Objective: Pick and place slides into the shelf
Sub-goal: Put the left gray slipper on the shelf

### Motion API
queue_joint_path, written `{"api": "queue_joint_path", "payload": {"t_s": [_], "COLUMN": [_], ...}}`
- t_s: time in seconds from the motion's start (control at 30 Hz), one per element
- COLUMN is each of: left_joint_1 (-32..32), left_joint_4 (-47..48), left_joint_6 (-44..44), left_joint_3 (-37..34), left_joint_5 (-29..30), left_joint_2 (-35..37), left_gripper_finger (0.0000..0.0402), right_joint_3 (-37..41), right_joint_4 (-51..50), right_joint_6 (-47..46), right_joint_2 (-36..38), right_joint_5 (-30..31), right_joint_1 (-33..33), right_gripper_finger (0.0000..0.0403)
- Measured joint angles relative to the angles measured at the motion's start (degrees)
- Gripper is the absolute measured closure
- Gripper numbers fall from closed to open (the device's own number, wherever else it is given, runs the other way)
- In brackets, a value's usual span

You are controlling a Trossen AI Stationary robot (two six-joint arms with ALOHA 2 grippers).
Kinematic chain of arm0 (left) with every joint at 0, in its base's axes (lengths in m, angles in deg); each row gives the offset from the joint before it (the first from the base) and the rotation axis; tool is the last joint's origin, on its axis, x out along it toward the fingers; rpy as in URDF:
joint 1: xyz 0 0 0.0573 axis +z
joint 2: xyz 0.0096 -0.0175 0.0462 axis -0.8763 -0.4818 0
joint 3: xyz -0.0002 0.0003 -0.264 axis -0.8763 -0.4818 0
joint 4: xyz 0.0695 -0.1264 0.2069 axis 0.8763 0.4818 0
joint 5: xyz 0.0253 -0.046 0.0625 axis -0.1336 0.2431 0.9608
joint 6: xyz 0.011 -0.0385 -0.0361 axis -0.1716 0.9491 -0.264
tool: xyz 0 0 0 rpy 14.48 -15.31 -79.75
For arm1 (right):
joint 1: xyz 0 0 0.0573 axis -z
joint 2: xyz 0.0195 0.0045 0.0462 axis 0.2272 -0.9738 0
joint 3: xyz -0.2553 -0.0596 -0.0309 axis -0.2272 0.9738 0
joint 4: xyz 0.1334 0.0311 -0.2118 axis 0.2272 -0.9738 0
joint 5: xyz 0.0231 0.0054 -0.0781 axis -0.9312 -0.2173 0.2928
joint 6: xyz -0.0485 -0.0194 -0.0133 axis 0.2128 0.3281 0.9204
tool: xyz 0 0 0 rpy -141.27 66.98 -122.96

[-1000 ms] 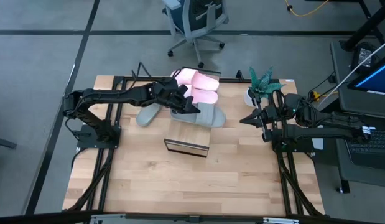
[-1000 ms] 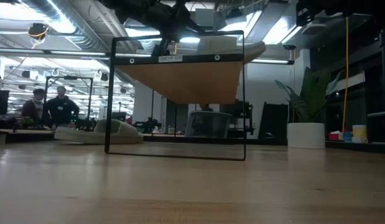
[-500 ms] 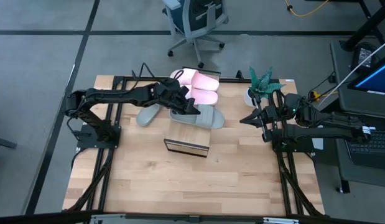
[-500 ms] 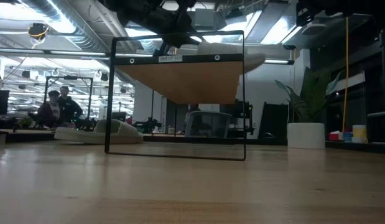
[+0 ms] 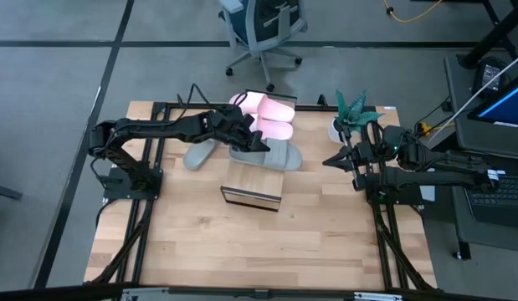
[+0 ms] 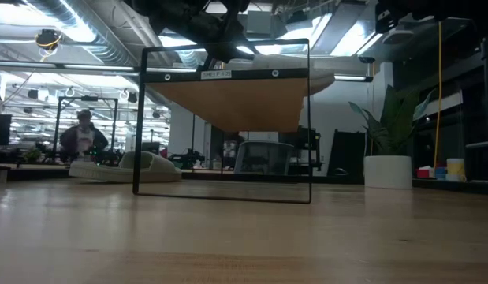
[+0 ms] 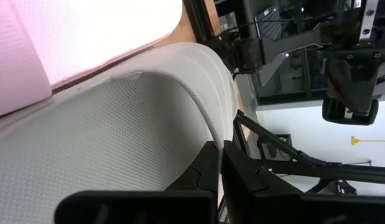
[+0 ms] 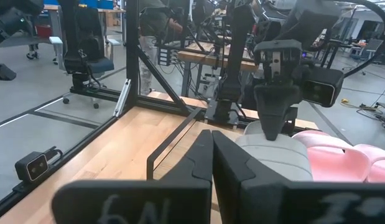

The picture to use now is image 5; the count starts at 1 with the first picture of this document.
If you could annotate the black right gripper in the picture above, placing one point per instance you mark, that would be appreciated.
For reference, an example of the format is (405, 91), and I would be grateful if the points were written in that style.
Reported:
(367, 156)

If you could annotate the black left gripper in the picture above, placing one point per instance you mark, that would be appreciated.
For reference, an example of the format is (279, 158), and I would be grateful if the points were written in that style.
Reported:
(229, 125)

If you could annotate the pink foam slide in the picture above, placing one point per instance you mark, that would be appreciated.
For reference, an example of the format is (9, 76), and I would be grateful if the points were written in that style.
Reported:
(275, 129)
(271, 109)

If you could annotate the grey foam slide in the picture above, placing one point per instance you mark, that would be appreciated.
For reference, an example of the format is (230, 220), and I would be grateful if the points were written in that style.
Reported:
(279, 156)
(198, 156)

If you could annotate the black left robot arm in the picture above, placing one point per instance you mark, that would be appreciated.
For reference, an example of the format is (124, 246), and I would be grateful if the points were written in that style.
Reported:
(158, 127)

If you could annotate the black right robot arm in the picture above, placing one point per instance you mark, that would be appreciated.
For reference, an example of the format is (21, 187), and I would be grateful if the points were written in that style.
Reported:
(430, 177)

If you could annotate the green plant in white pot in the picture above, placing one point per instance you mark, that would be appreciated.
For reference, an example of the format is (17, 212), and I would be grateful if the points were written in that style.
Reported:
(352, 113)

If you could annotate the grey office chair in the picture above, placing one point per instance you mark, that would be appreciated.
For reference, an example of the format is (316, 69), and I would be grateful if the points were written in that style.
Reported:
(263, 25)

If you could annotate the laptop computer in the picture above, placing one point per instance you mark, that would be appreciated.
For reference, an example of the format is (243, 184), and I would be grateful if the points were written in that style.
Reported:
(459, 108)

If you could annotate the black crossbar silver brackets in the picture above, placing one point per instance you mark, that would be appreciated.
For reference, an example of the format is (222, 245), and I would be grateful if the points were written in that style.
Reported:
(258, 293)

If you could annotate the black keyboard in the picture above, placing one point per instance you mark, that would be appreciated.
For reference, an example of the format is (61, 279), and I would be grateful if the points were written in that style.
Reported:
(501, 196)

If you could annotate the black power adapter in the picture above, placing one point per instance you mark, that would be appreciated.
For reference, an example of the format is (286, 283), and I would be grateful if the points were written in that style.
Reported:
(490, 75)

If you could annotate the screen with blue display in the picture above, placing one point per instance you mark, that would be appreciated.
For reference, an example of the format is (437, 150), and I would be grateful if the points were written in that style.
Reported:
(505, 104)

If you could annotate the black desk leg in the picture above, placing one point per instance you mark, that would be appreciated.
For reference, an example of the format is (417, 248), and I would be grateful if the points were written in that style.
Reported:
(493, 37)

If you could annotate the grey stand foot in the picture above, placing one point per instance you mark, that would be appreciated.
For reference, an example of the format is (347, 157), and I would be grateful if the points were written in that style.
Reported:
(3, 192)

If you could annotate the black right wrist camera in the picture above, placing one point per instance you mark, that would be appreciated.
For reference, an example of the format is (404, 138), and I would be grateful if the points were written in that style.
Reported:
(359, 180)

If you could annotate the wooden shelf black metal frame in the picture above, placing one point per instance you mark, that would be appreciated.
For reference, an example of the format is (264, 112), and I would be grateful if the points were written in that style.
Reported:
(252, 180)

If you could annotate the black aluminium table frame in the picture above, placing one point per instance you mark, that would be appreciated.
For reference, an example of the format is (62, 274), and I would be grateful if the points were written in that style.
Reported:
(309, 108)

